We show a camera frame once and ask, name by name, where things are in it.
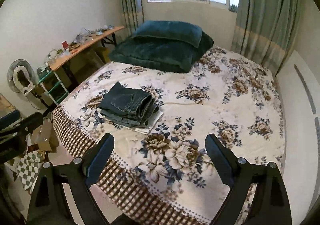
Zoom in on brown paper bag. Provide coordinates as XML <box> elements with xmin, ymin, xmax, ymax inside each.
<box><xmin>31</xmin><ymin>119</ymin><xmax>59</xmax><ymax>151</ymax></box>

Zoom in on green striped right curtain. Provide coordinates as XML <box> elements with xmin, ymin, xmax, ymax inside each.
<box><xmin>232</xmin><ymin>0</ymin><xmax>301</xmax><ymax>75</ymax></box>

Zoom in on white bed side board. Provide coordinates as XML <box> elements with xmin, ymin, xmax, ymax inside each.
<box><xmin>276</xmin><ymin>51</ymin><xmax>319</xmax><ymax>224</ymax></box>

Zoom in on long wooden side table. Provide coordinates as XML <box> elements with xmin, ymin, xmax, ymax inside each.
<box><xmin>48</xmin><ymin>26</ymin><xmax>125</xmax><ymax>71</ymax></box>

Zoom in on floral fleece bed blanket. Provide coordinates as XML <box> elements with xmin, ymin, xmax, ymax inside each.
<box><xmin>53</xmin><ymin>46</ymin><xmax>285</xmax><ymax>224</ymax></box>

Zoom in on dark blue denim pants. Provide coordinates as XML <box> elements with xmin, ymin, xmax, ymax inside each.
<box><xmin>98</xmin><ymin>82</ymin><xmax>159</xmax><ymax>127</ymax></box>

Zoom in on white standing fan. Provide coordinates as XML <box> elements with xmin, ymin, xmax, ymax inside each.
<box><xmin>7</xmin><ymin>59</ymin><xmax>40</xmax><ymax>110</ymax></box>

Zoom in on dark green folded quilt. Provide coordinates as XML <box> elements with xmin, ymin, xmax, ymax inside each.
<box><xmin>108</xmin><ymin>33</ymin><xmax>214</xmax><ymax>73</ymax></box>

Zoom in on green white small shelf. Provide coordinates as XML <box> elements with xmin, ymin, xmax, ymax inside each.
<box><xmin>37</xmin><ymin>62</ymin><xmax>69</xmax><ymax>105</ymax></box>

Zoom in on dark green plush pillow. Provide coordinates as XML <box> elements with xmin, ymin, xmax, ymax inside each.
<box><xmin>132</xmin><ymin>20</ymin><xmax>202</xmax><ymax>48</ymax></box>

